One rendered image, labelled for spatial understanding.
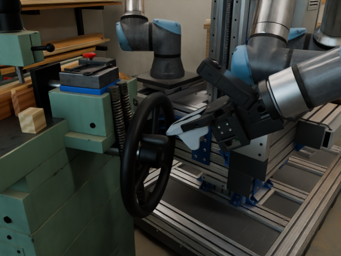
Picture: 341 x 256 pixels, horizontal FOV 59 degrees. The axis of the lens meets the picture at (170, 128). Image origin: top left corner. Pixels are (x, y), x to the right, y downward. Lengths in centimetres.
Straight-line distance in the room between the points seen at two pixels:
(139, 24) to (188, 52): 285
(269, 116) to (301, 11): 94
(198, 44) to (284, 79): 355
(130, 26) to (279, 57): 79
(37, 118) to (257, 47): 45
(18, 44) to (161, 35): 65
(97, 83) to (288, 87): 36
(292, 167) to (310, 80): 145
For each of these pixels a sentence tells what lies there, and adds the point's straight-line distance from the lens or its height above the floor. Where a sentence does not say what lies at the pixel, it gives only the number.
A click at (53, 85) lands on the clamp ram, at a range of 76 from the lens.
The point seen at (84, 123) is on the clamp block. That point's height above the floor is 90.
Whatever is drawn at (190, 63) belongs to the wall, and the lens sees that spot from 411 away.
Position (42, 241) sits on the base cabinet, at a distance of 73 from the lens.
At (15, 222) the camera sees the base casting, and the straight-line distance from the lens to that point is 69.
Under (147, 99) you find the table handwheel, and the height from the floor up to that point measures 95.
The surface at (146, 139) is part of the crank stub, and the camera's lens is 57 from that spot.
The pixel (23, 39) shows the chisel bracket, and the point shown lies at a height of 106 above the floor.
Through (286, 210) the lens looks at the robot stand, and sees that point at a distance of 157.
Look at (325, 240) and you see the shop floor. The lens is 181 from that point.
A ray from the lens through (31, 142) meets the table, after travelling 62.
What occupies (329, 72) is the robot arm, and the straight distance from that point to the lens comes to 49.
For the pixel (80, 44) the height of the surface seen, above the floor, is 60.
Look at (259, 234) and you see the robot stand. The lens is 141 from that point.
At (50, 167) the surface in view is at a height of 82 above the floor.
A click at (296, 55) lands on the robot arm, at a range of 60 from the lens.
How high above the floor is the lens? 115
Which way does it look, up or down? 25 degrees down
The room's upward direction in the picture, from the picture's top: straight up
